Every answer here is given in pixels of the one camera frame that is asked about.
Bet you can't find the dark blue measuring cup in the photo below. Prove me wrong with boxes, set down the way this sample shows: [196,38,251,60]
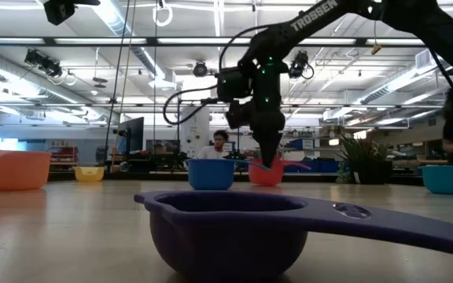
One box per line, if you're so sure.
[134,190,453,283]

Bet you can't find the red measuring cup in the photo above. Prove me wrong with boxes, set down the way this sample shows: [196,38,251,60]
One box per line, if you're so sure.
[248,156,312,187]

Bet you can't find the white hanging cable loop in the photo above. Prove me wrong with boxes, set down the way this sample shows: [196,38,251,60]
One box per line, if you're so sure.
[152,0,174,28]

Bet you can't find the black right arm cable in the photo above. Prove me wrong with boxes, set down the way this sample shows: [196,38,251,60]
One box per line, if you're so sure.
[162,23,274,127]

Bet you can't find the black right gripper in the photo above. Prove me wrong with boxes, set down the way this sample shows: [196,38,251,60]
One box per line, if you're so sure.
[249,72,288,169]

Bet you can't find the black table frame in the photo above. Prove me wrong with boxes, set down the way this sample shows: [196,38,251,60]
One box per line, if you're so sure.
[47,171,424,186]

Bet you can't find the red bin shelf rack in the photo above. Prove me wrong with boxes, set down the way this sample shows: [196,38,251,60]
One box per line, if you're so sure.
[49,145,79,172]

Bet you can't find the potted succulent plant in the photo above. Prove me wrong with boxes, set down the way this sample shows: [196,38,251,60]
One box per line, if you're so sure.
[335,133,393,186]

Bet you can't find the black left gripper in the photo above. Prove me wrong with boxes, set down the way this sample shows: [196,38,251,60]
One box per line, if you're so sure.
[43,0,101,27]

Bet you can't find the blue storage bin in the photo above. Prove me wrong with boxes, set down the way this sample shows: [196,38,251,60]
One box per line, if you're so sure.
[289,159,340,174]

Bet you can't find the black overhead light beam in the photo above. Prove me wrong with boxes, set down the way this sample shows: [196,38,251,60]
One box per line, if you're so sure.
[0,36,453,49]

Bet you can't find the medium blue measuring cup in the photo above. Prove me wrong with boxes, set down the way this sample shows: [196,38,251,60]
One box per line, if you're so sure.
[186,158,271,191]

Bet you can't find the black hanging cable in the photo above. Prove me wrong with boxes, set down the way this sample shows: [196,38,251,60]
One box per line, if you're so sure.
[103,0,132,166]

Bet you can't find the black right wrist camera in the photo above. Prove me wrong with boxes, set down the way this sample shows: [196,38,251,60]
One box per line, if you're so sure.
[225,100,256,130]

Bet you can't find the white building column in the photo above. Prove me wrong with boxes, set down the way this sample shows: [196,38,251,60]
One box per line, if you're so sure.
[179,105,211,159]

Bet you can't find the teal measuring cup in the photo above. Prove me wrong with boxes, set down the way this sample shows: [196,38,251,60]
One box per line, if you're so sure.
[421,164,453,197]

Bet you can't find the black computer monitor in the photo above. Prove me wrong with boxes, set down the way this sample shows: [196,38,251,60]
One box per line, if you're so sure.
[116,116,145,155]

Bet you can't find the orange measuring cup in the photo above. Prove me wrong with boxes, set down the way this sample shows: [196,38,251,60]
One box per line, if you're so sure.
[0,149,53,192]

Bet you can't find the yellow measuring cup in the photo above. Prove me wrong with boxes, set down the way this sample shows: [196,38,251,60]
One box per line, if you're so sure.
[72,166,105,182]

